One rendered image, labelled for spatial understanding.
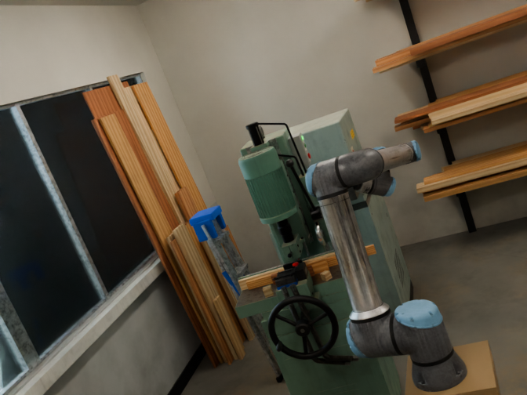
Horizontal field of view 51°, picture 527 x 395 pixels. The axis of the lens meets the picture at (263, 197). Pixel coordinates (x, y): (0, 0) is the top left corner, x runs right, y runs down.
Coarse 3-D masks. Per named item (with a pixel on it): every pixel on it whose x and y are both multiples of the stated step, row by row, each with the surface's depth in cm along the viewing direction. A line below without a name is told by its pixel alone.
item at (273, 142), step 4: (268, 140) 257; (272, 140) 257; (276, 140) 258; (272, 144) 258; (276, 144) 257; (248, 148) 260; (276, 148) 258; (248, 152) 260; (280, 152) 258; (280, 156) 259; (284, 164) 260; (288, 172) 261; (292, 184) 262; (296, 196) 263; (300, 208) 265; (304, 216) 266; (304, 220) 266; (308, 228) 267; (312, 240) 268
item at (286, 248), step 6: (294, 234) 259; (294, 240) 252; (282, 246) 249; (288, 246) 248; (294, 246) 247; (300, 246) 255; (288, 252) 249; (294, 252) 248; (300, 252) 251; (288, 258) 249; (294, 258) 249
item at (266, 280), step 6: (366, 246) 248; (372, 246) 246; (372, 252) 247; (330, 258) 251; (330, 264) 252; (336, 264) 251; (264, 276) 260; (270, 276) 258; (246, 282) 260; (252, 282) 260; (258, 282) 259; (264, 282) 259; (270, 282) 258; (252, 288) 261
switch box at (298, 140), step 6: (300, 132) 274; (294, 138) 266; (300, 138) 266; (300, 144) 266; (294, 150) 268; (300, 150) 267; (306, 150) 271; (300, 156) 268; (306, 156) 268; (300, 162) 269; (306, 162) 269
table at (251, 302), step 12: (336, 276) 239; (276, 288) 251; (324, 288) 239; (336, 288) 238; (240, 300) 253; (252, 300) 248; (264, 300) 244; (276, 300) 243; (240, 312) 248; (252, 312) 247; (288, 312) 234
